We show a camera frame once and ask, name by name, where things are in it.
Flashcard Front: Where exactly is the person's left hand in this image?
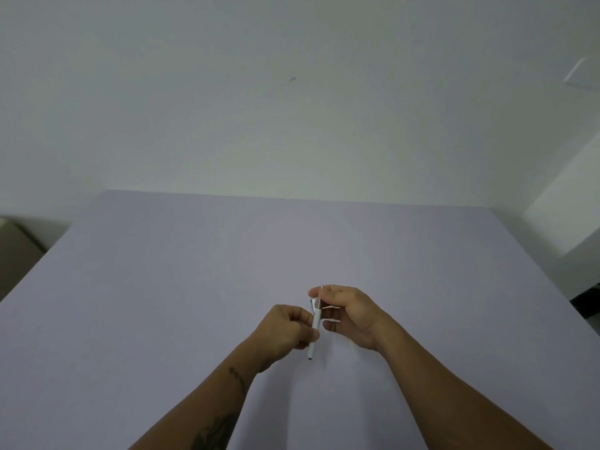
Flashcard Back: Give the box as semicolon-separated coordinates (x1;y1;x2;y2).
247;304;321;374

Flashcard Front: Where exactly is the person's right hand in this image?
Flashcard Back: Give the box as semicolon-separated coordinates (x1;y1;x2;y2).
308;285;391;354

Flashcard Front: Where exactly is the person's right forearm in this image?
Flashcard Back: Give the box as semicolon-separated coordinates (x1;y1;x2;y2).
376;318;554;450

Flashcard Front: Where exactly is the person's left forearm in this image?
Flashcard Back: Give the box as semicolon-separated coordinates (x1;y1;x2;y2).
128;340;260;450

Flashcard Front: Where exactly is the white pen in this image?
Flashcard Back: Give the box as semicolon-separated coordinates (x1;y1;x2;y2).
307;298;323;361

